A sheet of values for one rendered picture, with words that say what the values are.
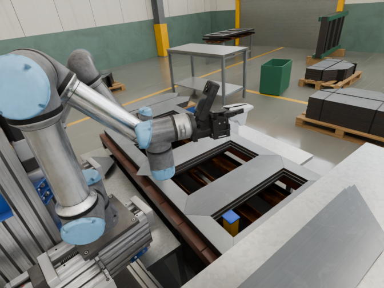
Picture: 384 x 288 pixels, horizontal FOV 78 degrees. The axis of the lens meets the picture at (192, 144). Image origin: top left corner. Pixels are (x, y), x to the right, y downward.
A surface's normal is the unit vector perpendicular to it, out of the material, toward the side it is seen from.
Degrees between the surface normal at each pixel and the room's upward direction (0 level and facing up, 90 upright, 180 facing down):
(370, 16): 90
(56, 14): 90
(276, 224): 0
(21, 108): 83
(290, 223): 0
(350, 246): 0
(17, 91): 83
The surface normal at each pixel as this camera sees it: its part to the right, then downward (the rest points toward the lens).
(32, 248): 0.70, 0.33
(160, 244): -0.08, -0.85
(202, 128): 0.30, 0.35
